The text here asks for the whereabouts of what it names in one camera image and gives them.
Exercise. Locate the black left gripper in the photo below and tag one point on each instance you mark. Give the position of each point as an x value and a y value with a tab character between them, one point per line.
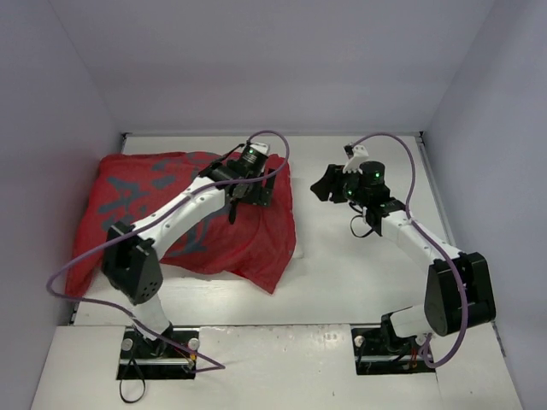
260	193

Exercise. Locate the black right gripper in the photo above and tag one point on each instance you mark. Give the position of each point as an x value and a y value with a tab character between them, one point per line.
338	184

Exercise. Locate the red printed pillowcase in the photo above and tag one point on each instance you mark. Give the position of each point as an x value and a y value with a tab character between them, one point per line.
258	246

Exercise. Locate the white pillow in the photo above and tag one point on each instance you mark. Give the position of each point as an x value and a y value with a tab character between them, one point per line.
295	252

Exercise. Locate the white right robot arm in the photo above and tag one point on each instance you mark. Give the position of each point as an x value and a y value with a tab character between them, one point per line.
458	284

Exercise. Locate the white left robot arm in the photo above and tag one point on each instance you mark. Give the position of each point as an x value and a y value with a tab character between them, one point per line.
132	266

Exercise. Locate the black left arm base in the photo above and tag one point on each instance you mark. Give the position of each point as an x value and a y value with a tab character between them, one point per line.
139	359

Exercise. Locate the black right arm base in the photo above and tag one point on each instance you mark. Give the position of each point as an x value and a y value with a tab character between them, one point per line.
378	351

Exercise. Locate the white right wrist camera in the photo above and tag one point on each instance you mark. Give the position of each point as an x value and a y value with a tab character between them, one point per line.
356	155

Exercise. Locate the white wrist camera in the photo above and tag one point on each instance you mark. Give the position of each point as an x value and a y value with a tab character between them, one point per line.
356	155
263	148

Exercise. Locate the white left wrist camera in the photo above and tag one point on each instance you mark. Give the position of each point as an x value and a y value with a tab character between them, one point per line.
263	148

